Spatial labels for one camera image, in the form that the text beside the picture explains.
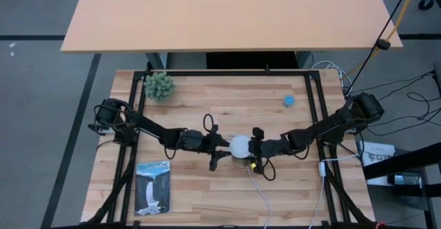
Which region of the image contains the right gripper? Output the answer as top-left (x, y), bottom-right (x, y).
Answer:
top-left (249, 127), bottom-right (273, 171)

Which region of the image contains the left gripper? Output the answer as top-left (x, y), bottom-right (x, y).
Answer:
top-left (203, 124), bottom-right (232, 172)

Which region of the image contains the white flood lightbulb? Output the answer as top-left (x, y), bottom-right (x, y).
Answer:
top-left (228, 135), bottom-right (253, 159)

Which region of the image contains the Yellowstone waterfall postcard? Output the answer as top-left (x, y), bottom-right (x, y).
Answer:
top-left (133, 160), bottom-right (172, 217)

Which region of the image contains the green potted plant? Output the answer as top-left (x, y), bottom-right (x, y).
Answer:
top-left (143, 70), bottom-right (176, 103)

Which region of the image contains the white printed box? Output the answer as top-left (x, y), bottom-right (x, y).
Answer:
top-left (358, 141), bottom-right (397, 188)

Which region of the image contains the tan wooden desk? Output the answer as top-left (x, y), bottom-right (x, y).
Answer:
top-left (60, 0), bottom-right (404, 72)

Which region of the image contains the black side table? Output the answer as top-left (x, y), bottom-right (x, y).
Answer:
top-left (361, 142), bottom-right (441, 229)

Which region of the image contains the right camera cable loop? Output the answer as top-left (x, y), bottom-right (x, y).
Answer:
top-left (261, 158), bottom-right (276, 181)

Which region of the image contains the camera cable loop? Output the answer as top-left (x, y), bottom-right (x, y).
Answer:
top-left (261, 158), bottom-right (276, 181)
top-left (203, 113), bottom-right (216, 134)

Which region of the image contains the left camera cable loop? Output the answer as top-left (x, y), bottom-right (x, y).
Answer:
top-left (203, 113), bottom-right (216, 134)

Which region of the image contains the white lamp cord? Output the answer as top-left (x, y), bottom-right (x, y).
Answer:
top-left (247, 167), bottom-right (271, 229)

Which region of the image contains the white cable with inline switch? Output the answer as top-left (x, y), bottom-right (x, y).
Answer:
top-left (307, 154), bottom-right (361, 229)

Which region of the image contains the black aluminium table frame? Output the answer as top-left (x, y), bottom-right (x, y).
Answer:
top-left (79, 61), bottom-right (380, 229)

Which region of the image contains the white cable bundle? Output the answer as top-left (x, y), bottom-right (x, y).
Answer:
top-left (311, 60), bottom-right (353, 89)

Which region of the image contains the black cable with round clamp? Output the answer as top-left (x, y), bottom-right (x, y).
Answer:
top-left (345, 0), bottom-right (414, 97)

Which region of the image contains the black floor cable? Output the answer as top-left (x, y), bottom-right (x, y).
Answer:
top-left (351, 69), bottom-right (441, 137)

